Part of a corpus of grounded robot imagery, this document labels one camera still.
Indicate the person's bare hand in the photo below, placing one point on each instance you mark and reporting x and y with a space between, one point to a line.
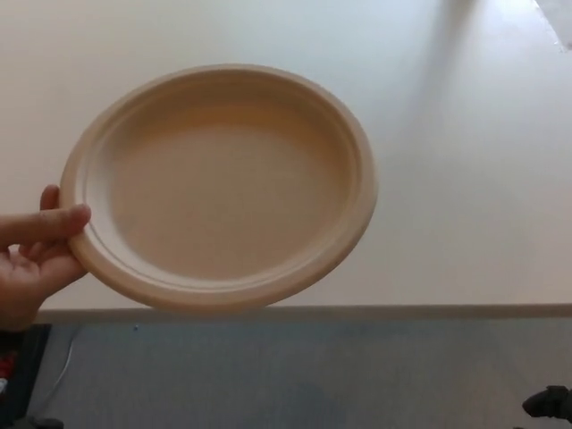
27 268

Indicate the robot left black hand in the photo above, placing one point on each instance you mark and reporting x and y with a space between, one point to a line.
44 424

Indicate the robot right black hand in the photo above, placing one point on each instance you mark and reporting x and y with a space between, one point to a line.
558 413

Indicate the beige paper plate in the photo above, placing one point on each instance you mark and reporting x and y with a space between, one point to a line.
232 196

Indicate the black storage box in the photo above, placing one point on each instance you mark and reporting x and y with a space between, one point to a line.
33 357

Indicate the red item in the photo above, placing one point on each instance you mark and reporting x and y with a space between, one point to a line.
6 366

